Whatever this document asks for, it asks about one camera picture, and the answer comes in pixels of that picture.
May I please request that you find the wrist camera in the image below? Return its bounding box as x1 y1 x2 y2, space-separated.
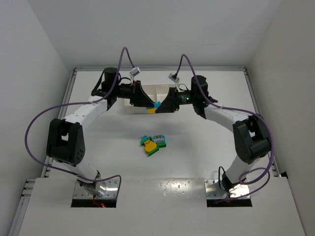
129 67 141 78
168 73 180 84

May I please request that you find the green curved lego brick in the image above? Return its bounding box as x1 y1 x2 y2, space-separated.
157 142 167 148

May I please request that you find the yellow lego plate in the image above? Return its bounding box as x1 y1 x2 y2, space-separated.
147 108 157 114

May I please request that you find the yellow round face lego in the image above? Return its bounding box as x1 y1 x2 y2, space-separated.
144 140 157 153

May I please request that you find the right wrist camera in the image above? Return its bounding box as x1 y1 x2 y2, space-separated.
168 73 180 84

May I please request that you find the green lego plate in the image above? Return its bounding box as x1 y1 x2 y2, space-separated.
142 136 152 146
145 145 159 156

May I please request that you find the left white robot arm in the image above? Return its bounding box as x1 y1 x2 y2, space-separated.
46 67 154 192

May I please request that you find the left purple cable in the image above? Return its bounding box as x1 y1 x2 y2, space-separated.
25 47 136 184

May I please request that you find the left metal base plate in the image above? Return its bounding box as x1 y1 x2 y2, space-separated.
73 178 120 200

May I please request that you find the teal frog lily lego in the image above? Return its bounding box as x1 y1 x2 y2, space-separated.
153 135 165 143

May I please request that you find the small teal lego brick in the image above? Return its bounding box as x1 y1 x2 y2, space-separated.
140 135 148 145

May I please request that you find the metal base plate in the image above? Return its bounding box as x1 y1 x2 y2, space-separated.
73 178 120 200
204 179 251 200

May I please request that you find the white three-compartment tray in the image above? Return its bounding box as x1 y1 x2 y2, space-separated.
124 84 175 109

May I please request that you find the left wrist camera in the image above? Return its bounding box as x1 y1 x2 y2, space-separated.
129 67 141 78

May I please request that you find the teal 2x4 lego brick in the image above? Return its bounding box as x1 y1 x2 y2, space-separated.
146 101 161 110

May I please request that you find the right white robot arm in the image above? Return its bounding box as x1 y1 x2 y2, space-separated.
156 75 271 192

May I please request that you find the green lego plate under teal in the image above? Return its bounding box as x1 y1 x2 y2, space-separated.
142 136 152 146

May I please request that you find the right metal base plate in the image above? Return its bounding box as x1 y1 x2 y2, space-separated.
204 179 251 200

